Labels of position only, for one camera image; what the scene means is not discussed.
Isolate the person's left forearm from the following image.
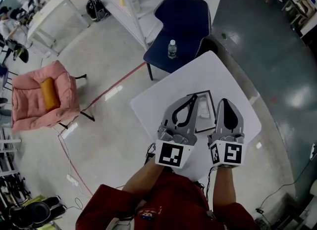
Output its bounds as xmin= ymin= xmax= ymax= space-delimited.
xmin=121 ymin=161 xmax=164 ymax=195

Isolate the orange cylindrical cushion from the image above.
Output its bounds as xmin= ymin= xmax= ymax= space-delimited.
xmin=40 ymin=77 xmax=60 ymax=111

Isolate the person's right forearm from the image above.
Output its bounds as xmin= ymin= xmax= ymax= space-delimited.
xmin=212 ymin=166 xmax=237 ymax=207

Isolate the person's red shirt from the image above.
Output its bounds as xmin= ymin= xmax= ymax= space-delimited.
xmin=75 ymin=172 xmax=261 ymax=230

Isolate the white desk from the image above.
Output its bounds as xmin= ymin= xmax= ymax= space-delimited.
xmin=26 ymin=0 xmax=90 ymax=56

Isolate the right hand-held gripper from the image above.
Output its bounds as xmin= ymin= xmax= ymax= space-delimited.
xmin=207 ymin=98 xmax=246 ymax=168

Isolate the white tablecloth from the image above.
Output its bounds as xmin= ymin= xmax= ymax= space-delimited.
xmin=130 ymin=50 xmax=263 ymax=183

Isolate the brown tissue box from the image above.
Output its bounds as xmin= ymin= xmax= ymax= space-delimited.
xmin=186 ymin=90 xmax=216 ymax=135

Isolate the black office chair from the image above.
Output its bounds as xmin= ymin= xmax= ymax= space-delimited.
xmin=4 ymin=40 xmax=30 ymax=64

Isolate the clear plastic water bottle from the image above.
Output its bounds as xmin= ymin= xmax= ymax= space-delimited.
xmin=167 ymin=40 xmax=178 ymax=59

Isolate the black backpack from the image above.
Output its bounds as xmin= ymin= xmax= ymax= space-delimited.
xmin=86 ymin=0 xmax=111 ymax=22

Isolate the navy blue chair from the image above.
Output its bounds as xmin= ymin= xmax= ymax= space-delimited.
xmin=143 ymin=0 xmax=212 ymax=81

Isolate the pink padded armchair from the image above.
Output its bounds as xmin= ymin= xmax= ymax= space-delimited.
xmin=11 ymin=60 xmax=95 ymax=133

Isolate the white metal shelving rack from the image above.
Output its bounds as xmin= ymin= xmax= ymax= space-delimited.
xmin=81 ymin=0 xmax=179 ymax=51

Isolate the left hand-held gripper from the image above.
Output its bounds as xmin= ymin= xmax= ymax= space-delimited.
xmin=155 ymin=94 xmax=200 ymax=170

